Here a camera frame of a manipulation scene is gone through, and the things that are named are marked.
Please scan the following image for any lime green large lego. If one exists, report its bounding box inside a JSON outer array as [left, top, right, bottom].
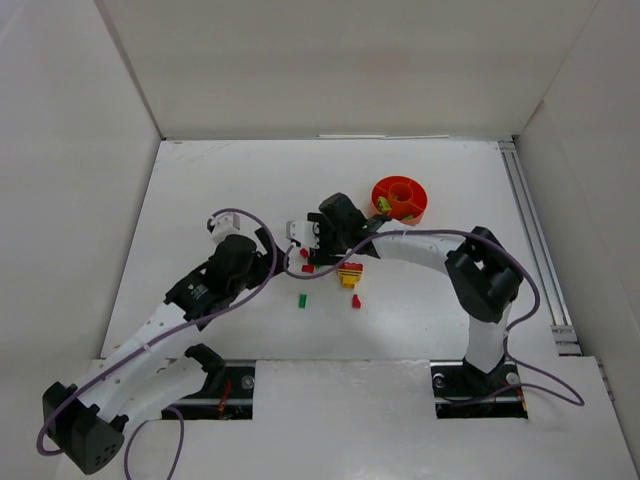
[[376, 196, 392, 214]]

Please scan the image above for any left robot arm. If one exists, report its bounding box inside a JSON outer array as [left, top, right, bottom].
[[37, 227, 282, 475]]

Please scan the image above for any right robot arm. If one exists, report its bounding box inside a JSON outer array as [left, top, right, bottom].
[[299, 193, 523, 397]]

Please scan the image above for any red yellow striped lego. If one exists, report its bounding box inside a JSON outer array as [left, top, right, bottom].
[[337, 262, 364, 290]]

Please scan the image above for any orange round divided container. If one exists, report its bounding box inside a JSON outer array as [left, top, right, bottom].
[[370, 175, 429, 226]]

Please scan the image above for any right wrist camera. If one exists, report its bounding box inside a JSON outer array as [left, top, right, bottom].
[[286, 220, 320, 249]]

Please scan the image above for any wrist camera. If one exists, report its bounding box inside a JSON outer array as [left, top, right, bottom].
[[286, 220, 320, 249], [206, 212, 240, 245]]

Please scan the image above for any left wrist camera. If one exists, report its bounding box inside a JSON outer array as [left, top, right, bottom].
[[206, 212, 240, 245]]

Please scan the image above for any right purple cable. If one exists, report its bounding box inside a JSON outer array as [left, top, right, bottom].
[[282, 228, 586, 409]]

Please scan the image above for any purple cable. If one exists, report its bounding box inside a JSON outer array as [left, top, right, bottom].
[[36, 207, 279, 480], [282, 228, 586, 409]]

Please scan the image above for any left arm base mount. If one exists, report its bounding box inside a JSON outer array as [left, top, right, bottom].
[[162, 344, 256, 421]]

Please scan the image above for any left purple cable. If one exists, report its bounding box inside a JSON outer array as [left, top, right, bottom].
[[36, 207, 279, 480]]

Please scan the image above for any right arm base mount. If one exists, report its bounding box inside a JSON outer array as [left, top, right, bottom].
[[429, 360, 528, 419]]

